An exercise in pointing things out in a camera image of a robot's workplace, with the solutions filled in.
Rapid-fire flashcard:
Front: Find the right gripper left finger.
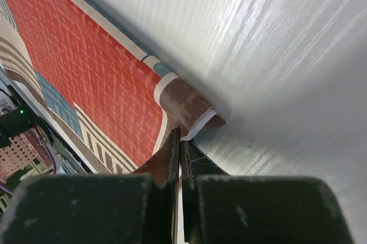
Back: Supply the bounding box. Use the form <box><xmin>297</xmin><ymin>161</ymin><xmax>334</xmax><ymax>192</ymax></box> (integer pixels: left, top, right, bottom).
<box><xmin>1</xmin><ymin>129</ymin><xmax>180</xmax><ymax>243</ymax></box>

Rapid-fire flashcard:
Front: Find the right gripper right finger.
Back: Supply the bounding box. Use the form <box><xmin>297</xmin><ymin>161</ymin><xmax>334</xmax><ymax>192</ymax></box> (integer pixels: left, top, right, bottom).
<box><xmin>179</xmin><ymin>141</ymin><xmax>354</xmax><ymax>243</ymax></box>

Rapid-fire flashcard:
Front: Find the patchwork patterned placemat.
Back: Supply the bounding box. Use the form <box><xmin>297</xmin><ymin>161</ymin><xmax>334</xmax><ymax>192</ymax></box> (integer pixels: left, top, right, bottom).
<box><xmin>1</xmin><ymin>0</ymin><xmax>224</xmax><ymax>173</ymax></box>

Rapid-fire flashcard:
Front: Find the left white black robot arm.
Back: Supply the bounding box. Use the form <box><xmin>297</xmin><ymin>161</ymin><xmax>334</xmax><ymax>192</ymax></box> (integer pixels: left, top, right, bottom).
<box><xmin>1</xmin><ymin>108</ymin><xmax>34</xmax><ymax>148</ymax></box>

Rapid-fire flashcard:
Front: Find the pink perforated basket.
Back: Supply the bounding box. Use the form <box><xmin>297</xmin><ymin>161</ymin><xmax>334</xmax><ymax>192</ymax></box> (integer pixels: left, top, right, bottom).
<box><xmin>1</xmin><ymin>130</ymin><xmax>53</xmax><ymax>184</ymax></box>

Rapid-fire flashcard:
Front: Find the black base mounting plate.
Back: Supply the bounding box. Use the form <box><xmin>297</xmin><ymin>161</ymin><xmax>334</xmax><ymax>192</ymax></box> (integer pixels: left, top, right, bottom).
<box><xmin>0</xmin><ymin>65</ymin><xmax>95</xmax><ymax>175</ymax></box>

